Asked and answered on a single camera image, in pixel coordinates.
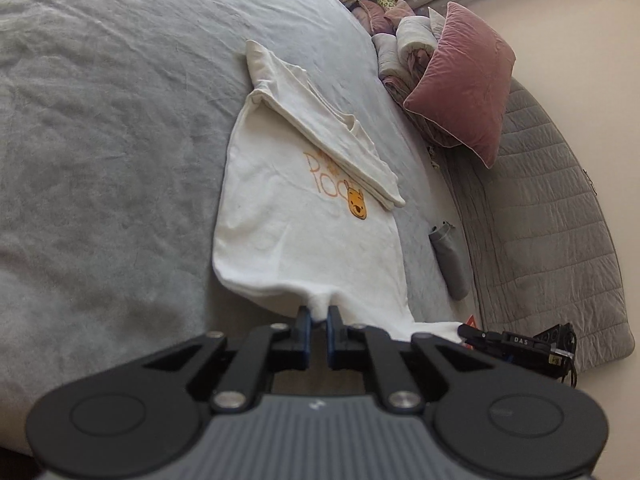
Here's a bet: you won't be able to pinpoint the folded grey pink quilt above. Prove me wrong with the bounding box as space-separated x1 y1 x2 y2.
372 15 453 147

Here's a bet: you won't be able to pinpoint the cream long-sleeve shirt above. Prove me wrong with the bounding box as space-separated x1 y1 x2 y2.
211 40 468 346

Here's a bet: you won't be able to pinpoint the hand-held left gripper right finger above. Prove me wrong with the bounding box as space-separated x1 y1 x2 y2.
326 305 496 411

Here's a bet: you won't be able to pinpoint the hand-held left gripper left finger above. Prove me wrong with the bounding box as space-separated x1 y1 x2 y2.
145 306 313 412

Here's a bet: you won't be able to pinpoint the folded grey garment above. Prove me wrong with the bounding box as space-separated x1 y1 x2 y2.
427 220 471 301

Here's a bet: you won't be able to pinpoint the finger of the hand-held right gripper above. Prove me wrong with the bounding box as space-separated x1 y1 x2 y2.
457 324 506 356

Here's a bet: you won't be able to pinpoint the small pink cushions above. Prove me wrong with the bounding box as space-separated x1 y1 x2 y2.
352 0 416 36

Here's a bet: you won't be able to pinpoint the bed with grey sheet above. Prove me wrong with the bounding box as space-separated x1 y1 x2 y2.
0 0 481 461

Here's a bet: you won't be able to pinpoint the large pink velvet pillow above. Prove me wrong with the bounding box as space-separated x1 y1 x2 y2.
403 1 517 169

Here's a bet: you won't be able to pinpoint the grey quilted headboard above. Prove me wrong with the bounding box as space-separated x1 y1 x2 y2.
435 77 636 373

